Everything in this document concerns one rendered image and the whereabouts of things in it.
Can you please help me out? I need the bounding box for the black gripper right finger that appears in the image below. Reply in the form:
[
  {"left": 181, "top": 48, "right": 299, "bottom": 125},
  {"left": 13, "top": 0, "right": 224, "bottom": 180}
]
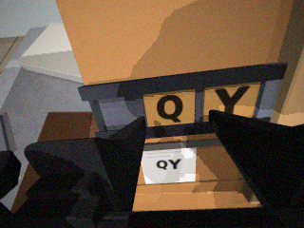
[{"left": 208, "top": 109, "right": 304, "bottom": 207}]

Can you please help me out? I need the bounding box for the white paper ticket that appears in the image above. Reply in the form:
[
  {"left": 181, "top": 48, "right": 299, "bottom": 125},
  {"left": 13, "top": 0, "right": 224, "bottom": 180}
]
[{"left": 142, "top": 147, "right": 197, "bottom": 184}]

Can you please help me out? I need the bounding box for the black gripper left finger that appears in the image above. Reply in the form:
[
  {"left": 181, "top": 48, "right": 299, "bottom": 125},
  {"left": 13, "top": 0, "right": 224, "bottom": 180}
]
[{"left": 25, "top": 116, "right": 146, "bottom": 212}]

